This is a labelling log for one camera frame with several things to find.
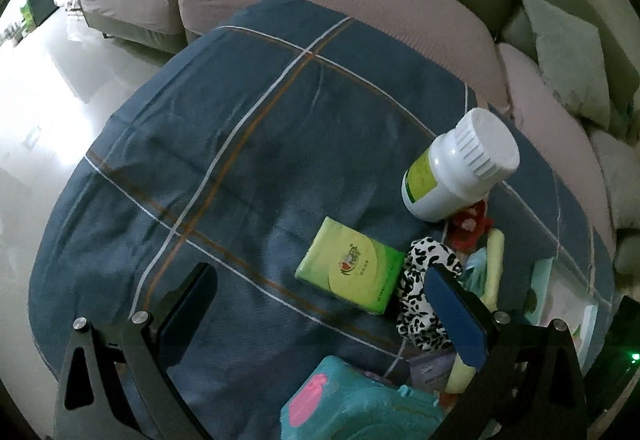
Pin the black and white leopard scrunchie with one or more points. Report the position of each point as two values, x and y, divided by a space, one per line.
415 300

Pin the light green pillow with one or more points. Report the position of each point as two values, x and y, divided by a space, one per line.
570 55

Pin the purple wipes packet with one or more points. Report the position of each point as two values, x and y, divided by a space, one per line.
430 369

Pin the small green cushion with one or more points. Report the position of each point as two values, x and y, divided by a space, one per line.
630 252

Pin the blue plaid blanket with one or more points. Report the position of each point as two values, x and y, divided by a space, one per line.
260 155

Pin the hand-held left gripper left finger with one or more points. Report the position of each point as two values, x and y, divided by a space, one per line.
192 295

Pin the grey-white cushion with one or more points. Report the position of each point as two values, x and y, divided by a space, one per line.
620 180

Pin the clear plastic tray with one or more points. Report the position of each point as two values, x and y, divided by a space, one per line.
547 290

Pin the white bottle with green label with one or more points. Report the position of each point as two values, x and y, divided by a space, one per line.
450 170

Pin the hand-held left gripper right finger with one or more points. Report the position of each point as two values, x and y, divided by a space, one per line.
455 320

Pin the green tissue packet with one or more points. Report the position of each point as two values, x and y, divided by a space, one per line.
350 265

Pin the red hair clip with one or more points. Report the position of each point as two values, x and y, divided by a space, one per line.
467 220

